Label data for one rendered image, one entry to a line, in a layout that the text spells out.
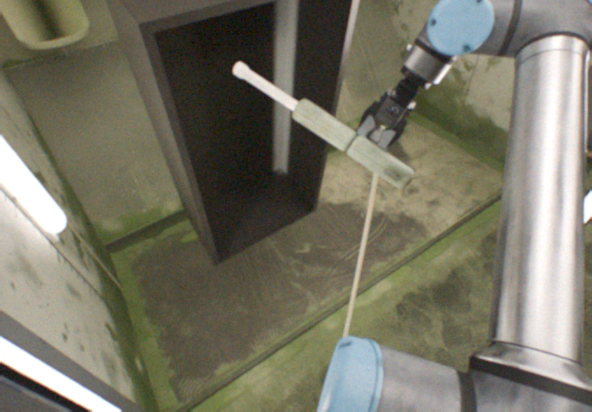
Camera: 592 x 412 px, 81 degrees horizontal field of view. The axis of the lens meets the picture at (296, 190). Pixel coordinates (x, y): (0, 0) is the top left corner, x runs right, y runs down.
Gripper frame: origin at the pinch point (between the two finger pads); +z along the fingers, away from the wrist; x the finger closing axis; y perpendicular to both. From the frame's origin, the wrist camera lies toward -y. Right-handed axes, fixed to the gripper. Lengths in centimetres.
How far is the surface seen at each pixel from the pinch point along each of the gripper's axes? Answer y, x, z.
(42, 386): -54, 27, 64
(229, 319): 37, 6, 140
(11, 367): -58, 32, 54
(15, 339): -52, 39, 62
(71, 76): 67, 162, 90
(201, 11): -8.8, 45.5, -8.8
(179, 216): 81, 76, 146
